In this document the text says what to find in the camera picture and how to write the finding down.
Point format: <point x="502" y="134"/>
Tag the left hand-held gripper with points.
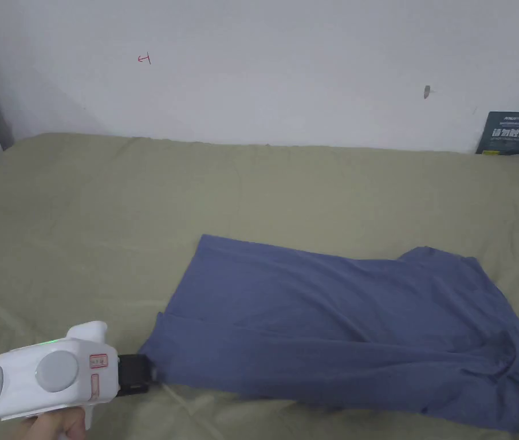
<point x="53" y="372"/>

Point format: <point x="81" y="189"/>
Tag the dark blue shirt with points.
<point x="333" y="330"/>

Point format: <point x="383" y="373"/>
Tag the person's left hand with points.
<point x="51" y="426"/>

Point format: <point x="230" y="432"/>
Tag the bed with pale green sheet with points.
<point x="103" y="220"/>

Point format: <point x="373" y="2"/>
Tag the dark card with white print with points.
<point x="510" y="133"/>

